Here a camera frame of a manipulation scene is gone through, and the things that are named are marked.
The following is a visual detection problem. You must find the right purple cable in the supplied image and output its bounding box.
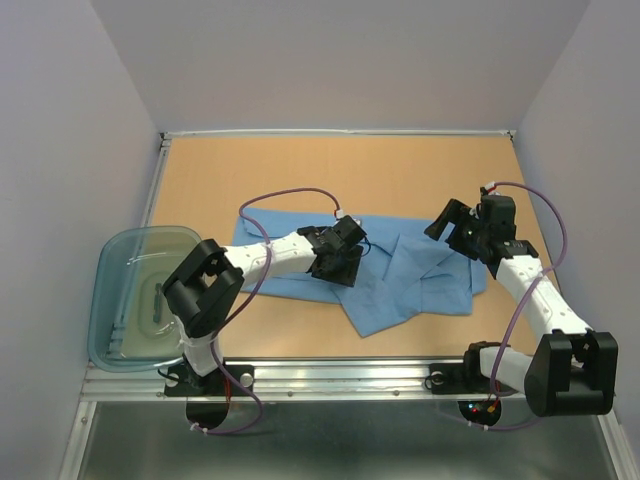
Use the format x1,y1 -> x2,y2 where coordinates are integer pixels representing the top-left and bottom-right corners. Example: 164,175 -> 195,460
467,180 -> 570,434

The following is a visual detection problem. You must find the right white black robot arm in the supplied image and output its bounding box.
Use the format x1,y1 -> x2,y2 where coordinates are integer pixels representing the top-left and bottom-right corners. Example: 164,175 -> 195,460
425,190 -> 618,417

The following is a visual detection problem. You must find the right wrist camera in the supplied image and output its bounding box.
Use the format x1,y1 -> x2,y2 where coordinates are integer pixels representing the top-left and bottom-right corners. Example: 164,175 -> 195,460
480,182 -> 499,196

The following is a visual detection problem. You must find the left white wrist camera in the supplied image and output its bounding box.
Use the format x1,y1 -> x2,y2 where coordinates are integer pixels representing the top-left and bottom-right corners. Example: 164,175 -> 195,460
334,209 -> 362,225

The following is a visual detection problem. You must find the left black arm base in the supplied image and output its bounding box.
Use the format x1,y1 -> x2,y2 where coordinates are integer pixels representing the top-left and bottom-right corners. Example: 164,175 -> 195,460
157,363 -> 248,397

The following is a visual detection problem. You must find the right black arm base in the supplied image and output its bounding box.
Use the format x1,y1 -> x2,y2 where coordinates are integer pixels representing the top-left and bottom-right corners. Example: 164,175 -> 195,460
423,363 -> 492,395

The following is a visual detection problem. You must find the aluminium front rail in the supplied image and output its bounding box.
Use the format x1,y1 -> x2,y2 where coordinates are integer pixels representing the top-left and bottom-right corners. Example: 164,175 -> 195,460
82,355 -> 615,402

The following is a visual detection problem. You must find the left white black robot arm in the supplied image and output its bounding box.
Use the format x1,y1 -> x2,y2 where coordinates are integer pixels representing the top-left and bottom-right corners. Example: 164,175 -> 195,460
161,216 -> 367,396

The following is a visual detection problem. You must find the clear blue plastic bin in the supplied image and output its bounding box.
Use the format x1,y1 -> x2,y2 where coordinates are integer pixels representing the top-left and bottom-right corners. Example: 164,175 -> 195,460
87,226 -> 201,373

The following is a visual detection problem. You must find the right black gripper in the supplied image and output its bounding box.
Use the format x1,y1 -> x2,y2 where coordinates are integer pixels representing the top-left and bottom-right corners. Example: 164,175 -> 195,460
422,198 -> 488,260

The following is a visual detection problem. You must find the light blue long sleeve shirt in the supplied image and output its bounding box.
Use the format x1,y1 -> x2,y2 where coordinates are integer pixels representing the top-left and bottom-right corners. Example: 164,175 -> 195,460
260,215 -> 487,337

